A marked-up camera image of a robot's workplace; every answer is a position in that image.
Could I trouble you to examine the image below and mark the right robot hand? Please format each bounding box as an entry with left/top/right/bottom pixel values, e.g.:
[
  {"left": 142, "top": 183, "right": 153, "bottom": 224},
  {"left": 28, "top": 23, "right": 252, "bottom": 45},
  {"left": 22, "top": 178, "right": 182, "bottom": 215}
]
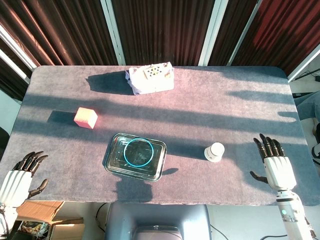
[{"left": 249, "top": 133, "right": 297, "bottom": 192}]

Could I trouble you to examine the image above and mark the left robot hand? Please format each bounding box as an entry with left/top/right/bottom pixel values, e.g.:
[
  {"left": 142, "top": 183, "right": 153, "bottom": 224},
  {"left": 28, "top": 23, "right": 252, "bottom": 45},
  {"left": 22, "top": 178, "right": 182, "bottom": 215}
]
[{"left": 0, "top": 150, "right": 49, "bottom": 208}]

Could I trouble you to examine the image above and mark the white paper cup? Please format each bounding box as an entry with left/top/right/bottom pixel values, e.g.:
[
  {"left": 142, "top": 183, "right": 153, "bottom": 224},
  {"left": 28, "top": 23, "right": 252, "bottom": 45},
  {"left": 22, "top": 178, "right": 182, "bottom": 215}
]
[{"left": 203, "top": 142, "right": 225, "bottom": 164}]

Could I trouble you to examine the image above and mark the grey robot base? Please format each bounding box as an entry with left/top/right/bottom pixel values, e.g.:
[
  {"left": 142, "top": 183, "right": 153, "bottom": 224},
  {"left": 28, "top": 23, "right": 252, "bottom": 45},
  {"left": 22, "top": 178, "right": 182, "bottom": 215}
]
[{"left": 103, "top": 203, "right": 212, "bottom": 240}]

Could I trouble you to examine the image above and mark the white sneaker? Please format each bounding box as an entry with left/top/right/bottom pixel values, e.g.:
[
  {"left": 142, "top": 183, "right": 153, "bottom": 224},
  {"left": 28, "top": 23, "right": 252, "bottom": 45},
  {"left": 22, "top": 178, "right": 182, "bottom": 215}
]
[{"left": 310, "top": 143, "right": 320, "bottom": 167}]

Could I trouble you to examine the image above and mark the cardboard box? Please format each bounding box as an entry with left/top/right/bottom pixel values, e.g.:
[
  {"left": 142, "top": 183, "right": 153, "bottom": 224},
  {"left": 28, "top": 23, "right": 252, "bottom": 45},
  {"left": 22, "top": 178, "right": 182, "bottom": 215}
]
[{"left": 9, "top": 199, "right": 85, "bottom": 240}]

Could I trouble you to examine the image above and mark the person leg in jeans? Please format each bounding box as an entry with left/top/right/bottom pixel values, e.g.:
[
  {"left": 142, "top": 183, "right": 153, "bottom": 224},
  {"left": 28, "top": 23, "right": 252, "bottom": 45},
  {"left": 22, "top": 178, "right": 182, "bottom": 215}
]
[{"left": 294, "top": 90, "right": 320, "bottom": 121}]

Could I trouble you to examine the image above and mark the pink foam cube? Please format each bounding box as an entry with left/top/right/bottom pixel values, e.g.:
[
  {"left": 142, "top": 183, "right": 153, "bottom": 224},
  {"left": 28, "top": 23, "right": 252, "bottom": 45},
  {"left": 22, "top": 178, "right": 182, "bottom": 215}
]
[{"left": 73, "top": 106, "right": 98, "bottom": 130}]

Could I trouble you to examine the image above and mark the black rectangular metal tray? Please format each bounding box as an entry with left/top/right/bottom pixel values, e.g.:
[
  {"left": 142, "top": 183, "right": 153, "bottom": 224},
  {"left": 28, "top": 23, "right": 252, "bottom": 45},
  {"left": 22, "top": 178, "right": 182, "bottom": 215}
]
[{"left": 103, "top": 132, "right": 168, "bottom": 183}]

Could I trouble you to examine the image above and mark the grey table cloth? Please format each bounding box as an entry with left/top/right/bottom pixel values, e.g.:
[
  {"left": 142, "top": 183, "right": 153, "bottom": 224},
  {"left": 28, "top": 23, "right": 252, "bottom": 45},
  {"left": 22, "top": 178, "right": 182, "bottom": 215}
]
[{"left": 0, "top": 65, "right": 320, "bottom": 207}]

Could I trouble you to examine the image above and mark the white tissue pack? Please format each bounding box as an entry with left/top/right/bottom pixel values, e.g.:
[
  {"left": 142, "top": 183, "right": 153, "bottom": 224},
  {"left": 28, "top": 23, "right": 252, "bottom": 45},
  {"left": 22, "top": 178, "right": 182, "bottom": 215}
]
[{"left": 124, "top": 61, "right": 175, "bottom": 96}]

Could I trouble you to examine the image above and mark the dark red curtain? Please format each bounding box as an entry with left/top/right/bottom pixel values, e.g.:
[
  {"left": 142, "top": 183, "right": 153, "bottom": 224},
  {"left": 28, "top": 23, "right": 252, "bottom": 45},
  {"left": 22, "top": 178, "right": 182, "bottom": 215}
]
[{"left": 0, "top": 0, "right": 320, "bottom": 101}]

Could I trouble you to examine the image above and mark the black cable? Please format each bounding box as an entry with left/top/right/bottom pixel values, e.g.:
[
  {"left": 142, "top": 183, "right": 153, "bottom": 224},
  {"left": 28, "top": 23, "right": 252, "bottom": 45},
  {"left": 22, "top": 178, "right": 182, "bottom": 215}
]
[{"left": 209, "top": 223, "right": 288, "bottom": 240}]

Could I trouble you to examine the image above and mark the white window frame post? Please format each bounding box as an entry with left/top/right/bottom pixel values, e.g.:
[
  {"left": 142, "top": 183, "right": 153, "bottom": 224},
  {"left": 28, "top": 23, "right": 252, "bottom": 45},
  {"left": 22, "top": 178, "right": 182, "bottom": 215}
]
[
  {"left": 100, "top": 0, "right": 126, "bottom": 66},
  {"left": 287, "top": 45, "right": 320, "bottom": 83},
  {"left": 226, "top": 0, "right": 262, "bottom": 67},
  {"left": 198, "top": 0, "right": 223, "bottom": 67},
  {"left": 0, "top": 24, "right": 38, "bottom": 83}
]

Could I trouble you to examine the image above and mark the blue ring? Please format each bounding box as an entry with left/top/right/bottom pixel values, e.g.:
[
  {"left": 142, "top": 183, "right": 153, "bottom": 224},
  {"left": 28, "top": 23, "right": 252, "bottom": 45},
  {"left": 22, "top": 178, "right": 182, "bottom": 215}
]
[{"left": 123, "top": 137, "right": 155, "bottom": 168}]

